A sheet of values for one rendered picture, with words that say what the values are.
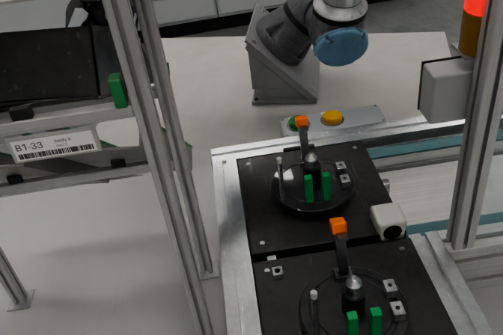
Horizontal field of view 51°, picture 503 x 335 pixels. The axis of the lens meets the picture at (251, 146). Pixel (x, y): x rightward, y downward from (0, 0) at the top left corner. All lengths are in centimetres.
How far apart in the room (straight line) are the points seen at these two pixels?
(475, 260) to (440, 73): 32
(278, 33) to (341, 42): 21
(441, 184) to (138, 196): 60
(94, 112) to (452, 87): 42
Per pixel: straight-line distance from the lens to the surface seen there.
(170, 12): 386
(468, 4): 66
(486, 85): 66
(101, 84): 56
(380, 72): 146
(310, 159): 84
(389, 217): 83
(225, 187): 95
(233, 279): 79
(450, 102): 70
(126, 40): 49
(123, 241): 104
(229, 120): 130
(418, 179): 101
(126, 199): 113
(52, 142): 55
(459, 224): 80
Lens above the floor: 157
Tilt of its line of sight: 36 degrees down
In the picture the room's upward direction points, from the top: 8 degrees counter-clockwise
